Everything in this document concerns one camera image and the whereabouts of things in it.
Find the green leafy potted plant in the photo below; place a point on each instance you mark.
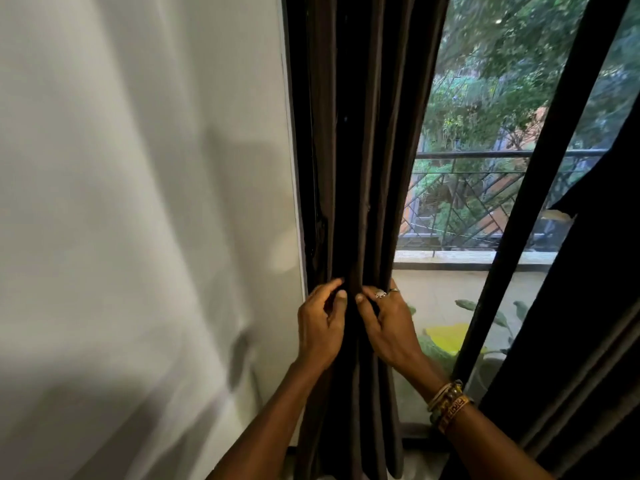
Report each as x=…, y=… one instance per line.
x=430, y=349
x=487, y=369

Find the yellow flat object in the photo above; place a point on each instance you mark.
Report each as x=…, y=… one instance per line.
x=450, y=337

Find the black metal balcony railing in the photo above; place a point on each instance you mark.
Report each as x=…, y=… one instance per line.
x=470, y=204

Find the person's right forearm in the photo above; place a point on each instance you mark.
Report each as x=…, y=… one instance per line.
x=490, y=454

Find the dark brown curtain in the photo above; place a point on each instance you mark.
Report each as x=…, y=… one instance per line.
x=590, y=319
x=350, y=144

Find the person's left hand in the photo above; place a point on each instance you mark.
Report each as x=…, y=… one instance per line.
x=317, y=334

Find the person's left forearm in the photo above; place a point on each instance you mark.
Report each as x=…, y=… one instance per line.
x=270, y=434

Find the person's right hand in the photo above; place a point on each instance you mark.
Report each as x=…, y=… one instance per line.
x=390, y=329

